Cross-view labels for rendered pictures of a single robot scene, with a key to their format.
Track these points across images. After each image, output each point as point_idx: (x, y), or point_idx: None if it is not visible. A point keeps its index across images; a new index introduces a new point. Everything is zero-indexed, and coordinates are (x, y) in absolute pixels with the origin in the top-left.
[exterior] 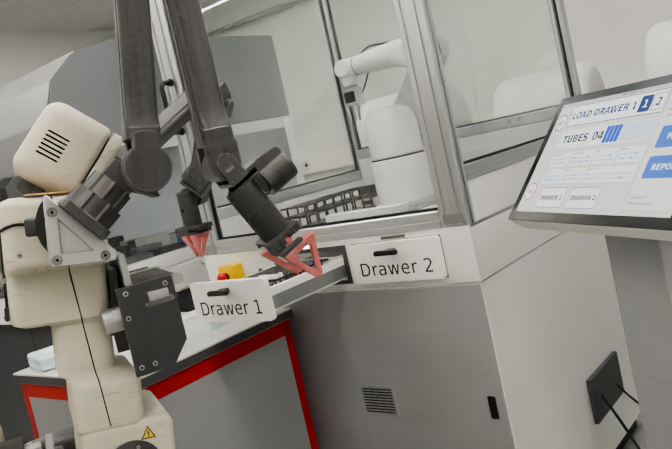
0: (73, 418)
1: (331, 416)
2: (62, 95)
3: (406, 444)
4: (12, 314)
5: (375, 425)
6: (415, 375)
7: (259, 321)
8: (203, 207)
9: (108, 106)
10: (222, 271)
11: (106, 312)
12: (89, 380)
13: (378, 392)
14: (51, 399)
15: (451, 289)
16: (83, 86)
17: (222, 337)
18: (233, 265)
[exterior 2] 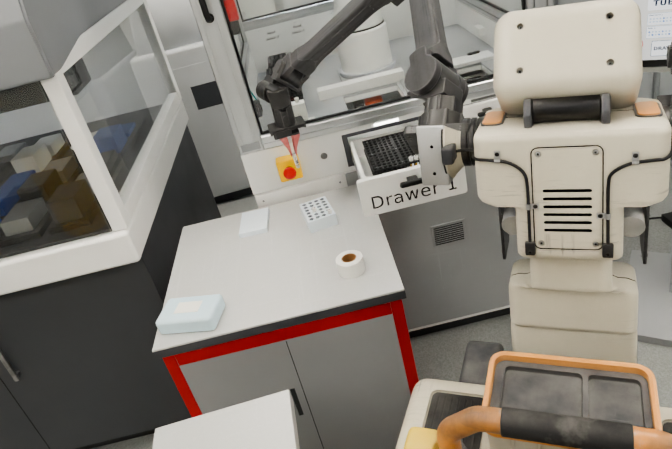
0: (608, 324)
1: (396, 261)
2: None
3: (469, 258)
4: (618, 247)
5: (441, 253)
6: (486, 204)
7: None
8: (242, 103)
9: None
10: (284, 165)
11: (639, 215)
12: (630, 283)
13: (449, 227)
14: (231, 353)
15: None
16: None
17: (375, 224)
18: (297, 156)
